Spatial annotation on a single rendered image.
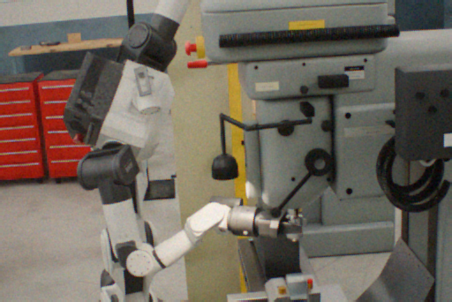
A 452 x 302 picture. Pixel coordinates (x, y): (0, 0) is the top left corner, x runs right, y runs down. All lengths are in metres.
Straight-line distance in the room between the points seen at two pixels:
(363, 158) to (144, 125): 0.65
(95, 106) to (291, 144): 0.61
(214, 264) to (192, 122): 0.81
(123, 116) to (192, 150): 1.63
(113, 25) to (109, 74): 8.77
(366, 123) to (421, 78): 0.30
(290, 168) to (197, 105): 1.84
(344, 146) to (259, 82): 0.28
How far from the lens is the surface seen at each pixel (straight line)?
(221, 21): 1.75
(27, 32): 11.11
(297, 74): 1.80
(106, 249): 2.57
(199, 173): 3.76
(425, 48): 1.90
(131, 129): 2.11
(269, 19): 1.76
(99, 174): 2.07
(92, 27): 10.96
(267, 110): 1.84
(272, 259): 2.40
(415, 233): 2.18
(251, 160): 1.94
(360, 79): 1.84
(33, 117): 6.71
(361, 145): 1.88
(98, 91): 2.14
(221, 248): 3.91
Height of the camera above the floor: 2.00
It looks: 16 degrees down
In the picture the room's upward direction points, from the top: 4 degrees counter-clockwise
